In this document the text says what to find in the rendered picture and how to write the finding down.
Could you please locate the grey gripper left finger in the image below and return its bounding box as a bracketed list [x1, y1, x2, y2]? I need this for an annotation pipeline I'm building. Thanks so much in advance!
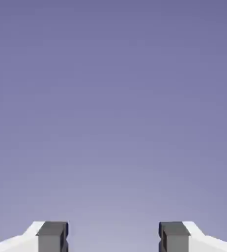
[0, 220, 69, 252]

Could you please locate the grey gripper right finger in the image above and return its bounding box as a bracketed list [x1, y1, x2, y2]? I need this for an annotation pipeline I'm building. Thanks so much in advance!
[158, 220, 227, 252]

